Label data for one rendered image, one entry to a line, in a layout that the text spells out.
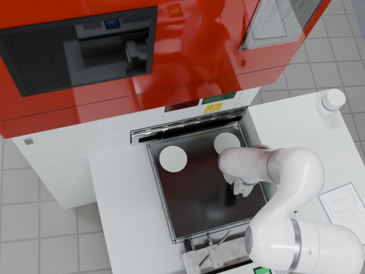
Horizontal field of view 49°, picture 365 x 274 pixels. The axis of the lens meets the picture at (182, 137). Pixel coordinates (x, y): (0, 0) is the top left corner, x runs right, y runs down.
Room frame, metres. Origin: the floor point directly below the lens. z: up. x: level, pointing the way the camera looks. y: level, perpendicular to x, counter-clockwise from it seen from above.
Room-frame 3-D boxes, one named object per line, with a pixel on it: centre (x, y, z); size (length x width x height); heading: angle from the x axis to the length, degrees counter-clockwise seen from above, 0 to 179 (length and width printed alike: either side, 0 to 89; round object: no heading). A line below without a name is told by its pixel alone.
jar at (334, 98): (0.86, -0.48, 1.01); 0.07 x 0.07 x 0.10
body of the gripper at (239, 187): (0.46, -0.24, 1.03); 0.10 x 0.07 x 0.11; 8
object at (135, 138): (0.63, -0.01, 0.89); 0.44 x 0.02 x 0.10; 123
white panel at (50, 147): (0.55, 0.15, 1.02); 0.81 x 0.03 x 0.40; 123
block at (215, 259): (0.21, -0.23, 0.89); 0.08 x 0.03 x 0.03; 33
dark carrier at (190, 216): (0.47, -0.14, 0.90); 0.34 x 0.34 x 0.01; 33
